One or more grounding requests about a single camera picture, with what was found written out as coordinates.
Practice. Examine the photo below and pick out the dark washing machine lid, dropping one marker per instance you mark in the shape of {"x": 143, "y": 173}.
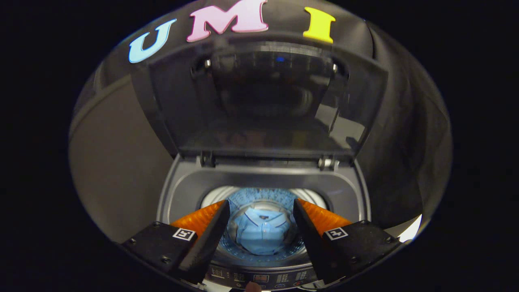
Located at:
{"x": 259, "y": 101}

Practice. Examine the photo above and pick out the light blue polo shirt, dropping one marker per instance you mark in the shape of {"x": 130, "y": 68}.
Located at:
{"x": 261, "y": 235}

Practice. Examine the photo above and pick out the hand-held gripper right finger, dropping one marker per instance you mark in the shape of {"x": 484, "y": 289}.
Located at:
{"x": 312, "y": 239}

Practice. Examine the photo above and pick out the grey washing machine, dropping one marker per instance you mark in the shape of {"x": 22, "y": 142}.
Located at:
{"x": 267, "y": 178}

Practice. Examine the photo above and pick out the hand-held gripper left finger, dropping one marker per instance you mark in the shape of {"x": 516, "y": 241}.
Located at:
{"x": 211, "y": 239}

